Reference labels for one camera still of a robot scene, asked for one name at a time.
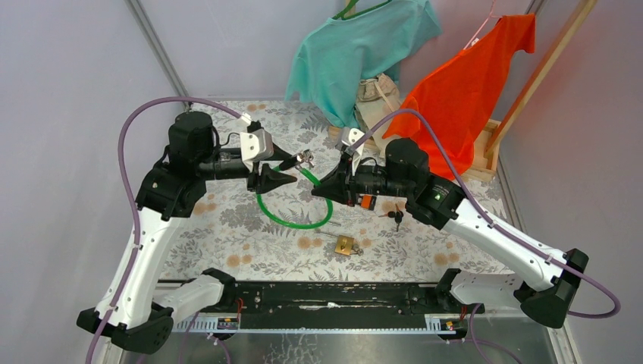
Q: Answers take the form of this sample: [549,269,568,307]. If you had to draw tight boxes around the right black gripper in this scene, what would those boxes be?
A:
[312,151,411,207]

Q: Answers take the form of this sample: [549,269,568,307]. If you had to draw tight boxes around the green cable lock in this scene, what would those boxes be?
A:
[256,152,334,231]

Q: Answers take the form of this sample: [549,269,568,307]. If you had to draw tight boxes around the brass padlock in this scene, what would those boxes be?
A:
[315,227,355,256]

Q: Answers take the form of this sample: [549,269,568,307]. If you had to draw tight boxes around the small silver keys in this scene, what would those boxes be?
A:
[351,244,364,256]

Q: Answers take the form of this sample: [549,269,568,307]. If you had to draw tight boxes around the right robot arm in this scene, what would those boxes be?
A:
[312,138,588,328]

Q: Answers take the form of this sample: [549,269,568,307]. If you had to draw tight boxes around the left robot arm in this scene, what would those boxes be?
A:
[77,111,295,354]

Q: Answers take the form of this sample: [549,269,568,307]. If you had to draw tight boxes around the orange black padlock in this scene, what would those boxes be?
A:
[359,195,377,211]

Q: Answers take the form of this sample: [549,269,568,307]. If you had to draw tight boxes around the floral table cloth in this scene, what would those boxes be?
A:
[160,99,513,284]

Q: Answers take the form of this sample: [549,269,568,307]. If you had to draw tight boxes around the black head keys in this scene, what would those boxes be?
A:
[381,205,404,232]

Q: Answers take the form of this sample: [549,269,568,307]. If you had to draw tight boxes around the beige cloth bag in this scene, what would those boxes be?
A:
[354,73,402,132]

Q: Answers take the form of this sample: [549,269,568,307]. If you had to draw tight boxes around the teal t-shirt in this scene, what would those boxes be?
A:
[284,1,442,127]

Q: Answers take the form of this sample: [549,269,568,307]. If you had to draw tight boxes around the wooden clothes rack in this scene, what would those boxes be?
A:
[327,0,600,184]

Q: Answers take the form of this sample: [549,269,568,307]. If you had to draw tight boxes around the orange t-shirt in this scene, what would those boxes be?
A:
[381,14,536,180]

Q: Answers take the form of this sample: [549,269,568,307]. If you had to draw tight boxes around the green hanger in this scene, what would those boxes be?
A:
[332,0,391,20]

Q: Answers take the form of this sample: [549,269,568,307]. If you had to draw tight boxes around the pink hanger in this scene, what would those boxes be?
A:
[463,0,502,50]

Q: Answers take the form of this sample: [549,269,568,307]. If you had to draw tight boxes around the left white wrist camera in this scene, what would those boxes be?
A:
[237,113,274,169]

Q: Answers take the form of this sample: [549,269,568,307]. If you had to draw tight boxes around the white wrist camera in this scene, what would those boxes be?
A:
[336,127,365,175]
[237,113,274,169]

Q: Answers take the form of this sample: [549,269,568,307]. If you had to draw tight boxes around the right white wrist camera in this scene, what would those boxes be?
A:
[336,127,365,175]

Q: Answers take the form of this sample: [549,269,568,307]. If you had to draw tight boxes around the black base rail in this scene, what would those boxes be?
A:
[187,279,486,331]

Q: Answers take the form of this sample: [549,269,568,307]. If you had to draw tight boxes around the aluminium frame profile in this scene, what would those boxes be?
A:
[124,0,190,96]

